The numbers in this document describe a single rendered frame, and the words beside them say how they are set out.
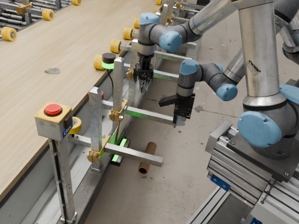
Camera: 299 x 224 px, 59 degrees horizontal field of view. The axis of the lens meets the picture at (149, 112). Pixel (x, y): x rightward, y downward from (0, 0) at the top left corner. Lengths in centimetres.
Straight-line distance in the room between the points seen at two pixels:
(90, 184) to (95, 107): 37
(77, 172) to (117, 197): 71
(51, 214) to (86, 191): 17
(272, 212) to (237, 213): 91
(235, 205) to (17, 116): 139
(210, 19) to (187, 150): 159
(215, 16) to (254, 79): 31
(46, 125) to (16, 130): 48
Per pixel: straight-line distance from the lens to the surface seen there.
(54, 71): 155
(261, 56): 75
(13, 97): 139
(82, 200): 116
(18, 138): 116
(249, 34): 75
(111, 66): 117
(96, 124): 104
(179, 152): 237
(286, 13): 106
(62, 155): 82
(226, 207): 186
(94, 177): 123
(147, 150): 222
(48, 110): 72
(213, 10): 98
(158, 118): 130
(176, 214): 199
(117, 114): 128
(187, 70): 111
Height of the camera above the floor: 166
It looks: 37 degrees down
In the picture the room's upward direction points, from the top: 8 degrees clockwise
